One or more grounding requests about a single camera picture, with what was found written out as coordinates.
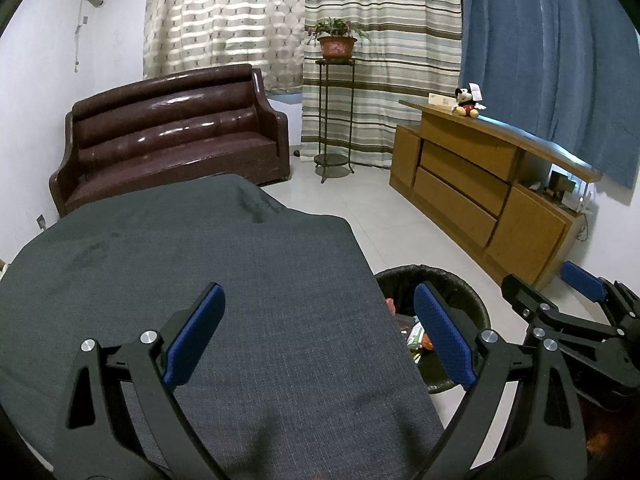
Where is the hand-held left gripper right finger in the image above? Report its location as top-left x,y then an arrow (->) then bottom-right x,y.
412,281 -> 588,480

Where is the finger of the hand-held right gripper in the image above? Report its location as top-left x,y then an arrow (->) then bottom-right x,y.
560,260 -> 640,327
501,272 -> 626,347

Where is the dark grey tablecloth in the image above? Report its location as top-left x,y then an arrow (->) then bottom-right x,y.
0,174 -> 446,480

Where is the wooden cabinet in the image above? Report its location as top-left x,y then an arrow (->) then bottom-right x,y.
389,99 -> 603,291

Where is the black trash bin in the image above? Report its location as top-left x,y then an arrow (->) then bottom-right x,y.
374,264 -> 492,395

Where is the wall cable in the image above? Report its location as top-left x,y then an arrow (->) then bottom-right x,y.
74,2 -> 88,73

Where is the brown leather sofa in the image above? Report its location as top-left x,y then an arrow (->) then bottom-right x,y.
49,63 -> 291,218

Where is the blue curtain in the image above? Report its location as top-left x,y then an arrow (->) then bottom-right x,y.
457,0 -> 640,206

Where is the metal plant stand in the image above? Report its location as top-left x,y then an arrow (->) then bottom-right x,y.
314,58 -> 357,184

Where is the beige patterned curtain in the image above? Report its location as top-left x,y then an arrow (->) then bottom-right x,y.
143,0 -> 308,96

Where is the mouse plush toy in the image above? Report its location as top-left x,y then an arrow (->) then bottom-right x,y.
451,85 -> 487,119

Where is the striped curtain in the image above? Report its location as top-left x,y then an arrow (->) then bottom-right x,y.
300,0 -> 463,171

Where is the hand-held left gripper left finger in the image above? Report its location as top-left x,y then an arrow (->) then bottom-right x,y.
56,281 -> 231,480

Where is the potted plant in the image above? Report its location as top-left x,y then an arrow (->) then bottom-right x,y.
305,17 -> 371,59

